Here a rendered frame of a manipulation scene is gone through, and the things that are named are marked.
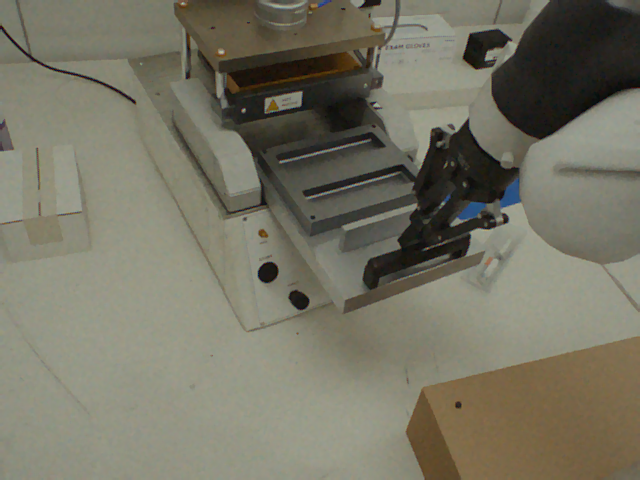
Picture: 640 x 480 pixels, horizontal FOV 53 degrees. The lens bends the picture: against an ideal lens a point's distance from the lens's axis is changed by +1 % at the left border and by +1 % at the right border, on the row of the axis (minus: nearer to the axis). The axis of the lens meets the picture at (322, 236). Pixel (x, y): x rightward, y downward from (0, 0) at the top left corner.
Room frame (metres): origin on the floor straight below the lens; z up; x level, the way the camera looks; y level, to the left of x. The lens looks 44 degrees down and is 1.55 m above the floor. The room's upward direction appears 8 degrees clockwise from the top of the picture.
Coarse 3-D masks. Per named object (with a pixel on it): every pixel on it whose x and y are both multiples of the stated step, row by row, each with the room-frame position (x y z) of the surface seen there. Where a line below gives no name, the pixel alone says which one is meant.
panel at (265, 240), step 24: (240, 216) 0.66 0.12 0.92; (264, 216) 0.68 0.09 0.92; (264, 240) 0.66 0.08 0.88; (288, 240) 0.68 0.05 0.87; (264, 264) 0.64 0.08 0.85; (288, 264) 0.66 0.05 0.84; (264, 288) 0.63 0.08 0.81; (288, 288) 0.64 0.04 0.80; (312, 288) 0.66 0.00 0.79; (264, 312) 0.61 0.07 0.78; (288, 312) 0.63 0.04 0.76
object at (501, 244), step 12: (504, 228) 0.89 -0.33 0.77; (516, 228) 0.89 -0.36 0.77; (492, 240) 0.85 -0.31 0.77; (504, 240) 0.86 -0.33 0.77; (516, 240) 0.86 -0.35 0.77; (492, 252) 0.82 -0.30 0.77; (504, 252) 0.82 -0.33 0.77; (480, 264) 0.79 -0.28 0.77; (492, 264) 0.79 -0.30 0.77; (504, 264) 0.79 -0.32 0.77; (468, 276) 0.75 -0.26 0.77; (480, 276) 0.76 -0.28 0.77; (492, 276) 0.76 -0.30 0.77
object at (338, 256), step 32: (256, 160) 0.74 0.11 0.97; (288, 224) 0.62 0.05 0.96; (352, 224) 0.58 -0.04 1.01; (384, 224) 0.60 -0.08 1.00; (320, 256) 0.56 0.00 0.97; (352, 256) 0.57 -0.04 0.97; (448, 256) 0.59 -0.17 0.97; (480, 256) 0.61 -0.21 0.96; (352, 288) 0.51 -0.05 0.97; (384, 288) 0.52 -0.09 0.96
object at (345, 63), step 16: (208, 64) 0.88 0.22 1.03; (288, 64) 0.87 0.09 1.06; (304, 64) 0.87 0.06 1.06; (320, 64) 0.88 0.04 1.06; (336, 64) 0.89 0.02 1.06; (352, 64) 0.89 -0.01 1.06; (240, 80) 0.80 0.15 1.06; (256, 80) 0.81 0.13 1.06; (272, 80) 0.81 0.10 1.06; (288, 80) 0.82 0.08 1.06
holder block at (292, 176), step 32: (352, 128) 0.82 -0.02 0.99; (288, 160) 0.73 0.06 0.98; (320, 160) 0.74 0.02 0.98; (352, 160) 0.73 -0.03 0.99; (384, 160) 0.75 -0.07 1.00; (288, 192) 0.65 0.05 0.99; (320, 192) 0.67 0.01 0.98; (352, 192) 0.68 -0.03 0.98; (384, 192) 0.67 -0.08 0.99; (320, 224) 0.60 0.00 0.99
